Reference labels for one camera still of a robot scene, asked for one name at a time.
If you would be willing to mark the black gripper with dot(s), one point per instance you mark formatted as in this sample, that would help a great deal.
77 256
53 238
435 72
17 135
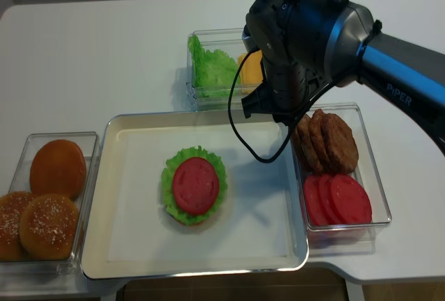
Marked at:
289 90

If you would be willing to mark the brown patty front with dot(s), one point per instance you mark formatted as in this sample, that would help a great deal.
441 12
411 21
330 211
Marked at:
339 143

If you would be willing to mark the brown patty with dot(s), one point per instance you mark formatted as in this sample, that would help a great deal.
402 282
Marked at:
318 141
339 143
297 145
307 147

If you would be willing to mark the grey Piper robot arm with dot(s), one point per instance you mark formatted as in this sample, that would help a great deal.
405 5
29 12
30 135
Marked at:
310 46

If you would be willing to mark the yellow cheese slices stack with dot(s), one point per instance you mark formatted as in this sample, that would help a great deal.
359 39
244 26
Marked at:
251 74

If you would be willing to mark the green lettuce leaves in container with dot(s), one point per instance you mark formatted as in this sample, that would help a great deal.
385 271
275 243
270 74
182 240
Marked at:
214 70

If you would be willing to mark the clear lettuce cheese container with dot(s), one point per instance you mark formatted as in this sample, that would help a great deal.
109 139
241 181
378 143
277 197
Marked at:
230 41

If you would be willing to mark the lettuce leaf on bun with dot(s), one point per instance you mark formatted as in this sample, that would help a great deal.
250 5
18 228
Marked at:
173 163

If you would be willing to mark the brown patty rear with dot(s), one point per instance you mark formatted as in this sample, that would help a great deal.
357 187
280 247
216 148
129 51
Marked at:
297 145

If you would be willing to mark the tomato slice rear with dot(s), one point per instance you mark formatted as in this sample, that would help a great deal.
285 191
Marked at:
313 201

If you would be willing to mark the clear patty tomato container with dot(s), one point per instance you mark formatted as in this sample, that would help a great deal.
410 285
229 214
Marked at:
345 238

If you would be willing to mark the tomato slice front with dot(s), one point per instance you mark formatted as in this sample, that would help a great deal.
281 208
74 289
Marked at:
350 201

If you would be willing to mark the tomato slice middle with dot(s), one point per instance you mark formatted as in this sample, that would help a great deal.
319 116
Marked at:
327 206

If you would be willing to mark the white paper liner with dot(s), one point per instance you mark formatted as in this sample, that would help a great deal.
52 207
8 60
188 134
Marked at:
252 218

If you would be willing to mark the plain bun in container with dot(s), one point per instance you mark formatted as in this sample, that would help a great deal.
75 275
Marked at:
59 167

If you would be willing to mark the white serving tray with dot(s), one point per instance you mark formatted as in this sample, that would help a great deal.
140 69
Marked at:
259 135

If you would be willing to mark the sesame bun right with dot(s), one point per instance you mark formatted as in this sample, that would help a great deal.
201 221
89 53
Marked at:
47 227

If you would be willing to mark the sesame bun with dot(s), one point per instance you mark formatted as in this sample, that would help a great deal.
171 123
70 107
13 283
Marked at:
12 207
47 227

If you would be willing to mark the clear bun container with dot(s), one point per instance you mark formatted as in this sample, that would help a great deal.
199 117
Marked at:
90 147

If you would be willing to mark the sesame bun left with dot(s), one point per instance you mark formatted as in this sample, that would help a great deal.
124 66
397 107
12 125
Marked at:
12 207

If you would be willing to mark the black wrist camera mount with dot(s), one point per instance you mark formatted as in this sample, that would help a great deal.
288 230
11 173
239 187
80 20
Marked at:
258 101

